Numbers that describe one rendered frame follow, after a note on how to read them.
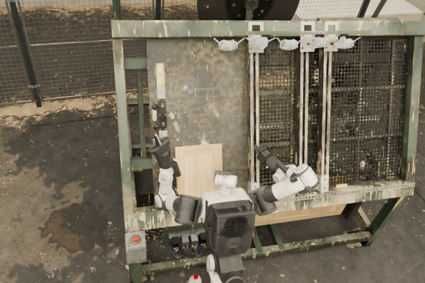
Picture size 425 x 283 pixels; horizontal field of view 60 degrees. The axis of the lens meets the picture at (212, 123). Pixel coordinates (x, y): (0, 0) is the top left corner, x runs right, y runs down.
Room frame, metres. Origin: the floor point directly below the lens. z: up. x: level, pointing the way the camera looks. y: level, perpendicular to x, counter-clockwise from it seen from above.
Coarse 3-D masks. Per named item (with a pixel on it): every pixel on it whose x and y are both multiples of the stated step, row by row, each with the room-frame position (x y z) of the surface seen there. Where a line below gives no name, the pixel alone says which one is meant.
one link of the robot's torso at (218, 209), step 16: (208, 192) 1.27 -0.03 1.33; (240, 192) 1.29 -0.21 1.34; (208, 208) 1.14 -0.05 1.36; (224, 208) 1.13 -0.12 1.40; (240, 208) 1.14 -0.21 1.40; (208, 224) 1.10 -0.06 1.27; (224, 224) 1.05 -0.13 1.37; (240, 224) 1.15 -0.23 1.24; (208, 240) 1.10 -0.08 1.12; (224, 240) 1.02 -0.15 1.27; (240, 240) 1.11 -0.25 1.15
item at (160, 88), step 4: (156, 64) 1.89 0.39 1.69; (160, 64) 1.92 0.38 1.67; (156, 68) 1.88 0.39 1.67; (156, 72) 1.87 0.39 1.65; (156, 76) 1.86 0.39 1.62; (156, 80) 1.85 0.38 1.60; (164, 80) 1.86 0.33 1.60; (156, 84) 1.85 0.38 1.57; (160, 84) 1.85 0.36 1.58; (164, 84) 1.84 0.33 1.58; (156, 88) 1.85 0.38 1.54; (160, 88) 1.82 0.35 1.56; (164, 88) 1.83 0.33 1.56; (160, 92) 1.81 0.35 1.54; (164, 92) 1.82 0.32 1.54; (160, 96) 1.80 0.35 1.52; (164, 96) 1.80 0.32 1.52; (160, 132) 1.67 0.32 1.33; (164, 132) 1.68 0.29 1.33; (160, 136) 1.66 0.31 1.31
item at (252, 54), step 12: (252, 24) 2.15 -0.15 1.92; (252, 36) 2.11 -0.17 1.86; (264, 36) 2.01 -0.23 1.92; (252, 48) 2.08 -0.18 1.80; (252, 60) 2.07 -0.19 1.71; (252, 72) 2.03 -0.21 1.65; (252, 84) 1.99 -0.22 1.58; (252, 96) 1.95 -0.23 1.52; (252, 108) 1.90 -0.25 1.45; (252, 120) 1.86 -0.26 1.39; (252, 132) 1.82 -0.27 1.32; (252, 144) 1.78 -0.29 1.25; (252, 156) 1.73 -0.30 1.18; (252, 168) 1.69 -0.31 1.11; (252, 180) 1.64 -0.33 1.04
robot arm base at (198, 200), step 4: (180, 196) 1.19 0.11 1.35; (184, 196) 1.18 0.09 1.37; (188, 196) 1.18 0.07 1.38; (192, 196) 1.18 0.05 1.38; (196, 200) 1.21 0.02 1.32; (200, 200) 1.20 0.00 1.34; (196, 204) 1.18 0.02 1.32; (200, 204) 1.18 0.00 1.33; (196, 208) 1.16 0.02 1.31; (196, 212) 1.14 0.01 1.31; (196, 216) 1.12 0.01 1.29; (176, 220) 1.08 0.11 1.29; (180, 220) 1.08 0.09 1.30; (184, 220) 1.08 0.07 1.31; (192, 220) 1.11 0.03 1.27; (196, 220) 1.11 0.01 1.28; (184, 224) 1.07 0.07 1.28; (188, 224) 1.08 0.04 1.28; (192, 224) 1.08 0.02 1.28; (196, 224) 1.09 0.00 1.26
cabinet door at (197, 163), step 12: (216, 144) 1.75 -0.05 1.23; (180, 156) 1.64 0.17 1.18; (192, 156) 1.66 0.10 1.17; (204, 156) 1.68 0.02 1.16; (216, 156) 1.70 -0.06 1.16; (180, 168) 1.60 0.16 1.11; (192, 168) 1.62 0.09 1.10; (204, 168) 1.64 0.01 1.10; (216, 168) 1.66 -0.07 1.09; (180, 180) 1.55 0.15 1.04; (192, 180) 1.57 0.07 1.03; (204, 180) 1.60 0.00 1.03; (180, 192) 1.51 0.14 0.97; (192, 192) 1.53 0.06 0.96
